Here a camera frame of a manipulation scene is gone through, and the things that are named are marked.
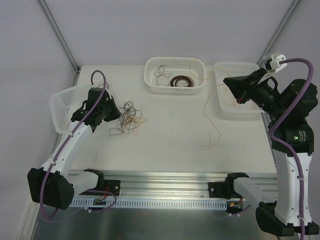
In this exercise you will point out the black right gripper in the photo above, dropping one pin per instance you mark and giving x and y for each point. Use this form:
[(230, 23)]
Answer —
[(250, 88)]

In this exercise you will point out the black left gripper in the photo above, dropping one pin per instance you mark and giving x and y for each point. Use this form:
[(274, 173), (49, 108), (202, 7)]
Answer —
[(104, 111)]

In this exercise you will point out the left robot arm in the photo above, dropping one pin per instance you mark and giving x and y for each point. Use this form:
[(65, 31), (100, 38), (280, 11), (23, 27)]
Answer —
[(50, 184)]

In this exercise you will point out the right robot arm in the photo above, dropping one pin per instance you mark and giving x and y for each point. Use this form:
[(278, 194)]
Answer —
[(292, 140)]

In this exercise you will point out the white perforated basket right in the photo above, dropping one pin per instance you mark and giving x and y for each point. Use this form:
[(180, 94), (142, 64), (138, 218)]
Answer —
[(227, 101)]

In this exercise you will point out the white perforated basket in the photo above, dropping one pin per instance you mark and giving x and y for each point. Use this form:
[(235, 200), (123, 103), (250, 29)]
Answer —
[(73, 104), (227, 101), (175, 75)]

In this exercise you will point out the white perforated basket left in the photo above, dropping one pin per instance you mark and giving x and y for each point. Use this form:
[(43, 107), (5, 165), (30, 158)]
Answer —
[(73, 104)]

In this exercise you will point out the white perforated basket middle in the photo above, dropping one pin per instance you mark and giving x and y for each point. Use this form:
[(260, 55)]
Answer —
[(175, 75)]

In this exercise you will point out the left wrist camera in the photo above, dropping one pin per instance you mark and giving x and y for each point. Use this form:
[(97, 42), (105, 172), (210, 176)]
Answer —
[(106, 86)]

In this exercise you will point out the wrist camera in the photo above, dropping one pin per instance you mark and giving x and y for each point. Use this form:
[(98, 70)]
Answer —
[(106, 86), (272, 62)]

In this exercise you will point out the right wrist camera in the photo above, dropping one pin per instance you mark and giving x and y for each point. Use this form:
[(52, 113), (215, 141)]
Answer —
[(272, 62)]

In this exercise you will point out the aluminium mounting rail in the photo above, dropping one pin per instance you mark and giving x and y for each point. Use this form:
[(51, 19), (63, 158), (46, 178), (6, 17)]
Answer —
[(164, 185)]

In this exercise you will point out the white slotted cable duct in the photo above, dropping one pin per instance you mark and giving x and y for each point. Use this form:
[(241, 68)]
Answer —
[(136, 203)]

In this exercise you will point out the aluminium frame post right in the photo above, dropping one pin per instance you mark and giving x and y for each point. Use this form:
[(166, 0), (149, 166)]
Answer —
[(290, 11)]

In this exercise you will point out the aluminium frame post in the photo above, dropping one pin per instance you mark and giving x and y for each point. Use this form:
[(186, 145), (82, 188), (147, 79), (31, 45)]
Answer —
[(59, 35), (290, 11)]

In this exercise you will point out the aluminium frame post left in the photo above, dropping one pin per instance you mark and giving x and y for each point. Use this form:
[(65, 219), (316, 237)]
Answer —
[(59, 35)]

